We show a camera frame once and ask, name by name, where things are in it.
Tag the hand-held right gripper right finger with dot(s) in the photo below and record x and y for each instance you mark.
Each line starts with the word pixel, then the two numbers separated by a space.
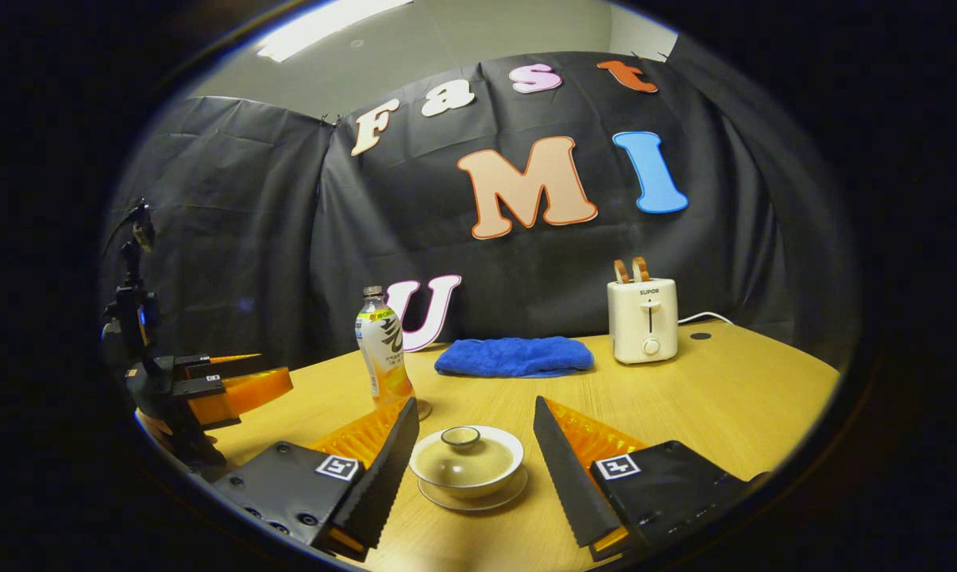
pixel 569 477

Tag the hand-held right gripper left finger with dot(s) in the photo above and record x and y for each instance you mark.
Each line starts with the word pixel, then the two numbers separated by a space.
pixel 379 485

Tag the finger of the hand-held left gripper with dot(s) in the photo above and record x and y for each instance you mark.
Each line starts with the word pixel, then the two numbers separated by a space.
pixel 244 393
pixel 208 364

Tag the white teacup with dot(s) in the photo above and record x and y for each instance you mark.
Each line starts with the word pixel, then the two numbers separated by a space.
pixel 464 492

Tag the round cork coaster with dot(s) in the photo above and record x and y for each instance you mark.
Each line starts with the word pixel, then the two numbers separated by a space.
pixel 424 411

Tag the clear plastic water bottle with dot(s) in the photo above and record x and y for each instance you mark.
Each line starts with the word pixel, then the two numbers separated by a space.
pixel 384 349

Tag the white saucer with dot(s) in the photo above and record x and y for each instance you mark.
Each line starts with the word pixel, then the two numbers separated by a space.
pixel 478 505

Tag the black backdrop cloth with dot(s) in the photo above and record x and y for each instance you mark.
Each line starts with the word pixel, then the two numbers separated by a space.
pixel 232 238

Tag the blue towel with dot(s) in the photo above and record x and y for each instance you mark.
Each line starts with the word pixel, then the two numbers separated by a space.
pixel 514 356

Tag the white toaster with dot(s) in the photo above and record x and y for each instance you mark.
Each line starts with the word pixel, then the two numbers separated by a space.
pixel 641 322

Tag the brown toast slice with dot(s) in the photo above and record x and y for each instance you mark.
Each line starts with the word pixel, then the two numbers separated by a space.
pixel 641 268
pixel 621 272

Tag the ceiling light panel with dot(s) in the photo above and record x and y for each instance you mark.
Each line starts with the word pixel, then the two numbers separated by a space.
pixel 327 28

